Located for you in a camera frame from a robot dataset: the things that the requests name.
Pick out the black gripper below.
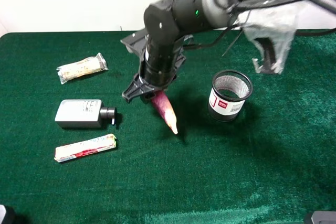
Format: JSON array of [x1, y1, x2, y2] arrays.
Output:
[[121, 30, 186, 104]]

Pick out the purple white eggplant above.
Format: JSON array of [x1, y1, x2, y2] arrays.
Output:
[[151, 90, 178, 135]]

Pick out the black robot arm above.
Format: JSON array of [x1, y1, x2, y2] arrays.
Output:
[[122, 0, 335, 102]]

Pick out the grey pump bottle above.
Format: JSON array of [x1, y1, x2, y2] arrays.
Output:
[[55, 99, 117, 128]]

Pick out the clear wrapped snack packet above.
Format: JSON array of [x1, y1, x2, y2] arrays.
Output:
[[56, 53, 108, 84]]

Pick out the black mesh pen holder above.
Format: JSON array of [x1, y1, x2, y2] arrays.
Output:
[[208, 69, 253, 122]]

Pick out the Hi-Chew candy pack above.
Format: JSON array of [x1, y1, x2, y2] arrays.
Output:
[[54, 134, 117, 163]]

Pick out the green velvet table cloth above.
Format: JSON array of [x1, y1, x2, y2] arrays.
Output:
[[1, 31, 335, 223]]

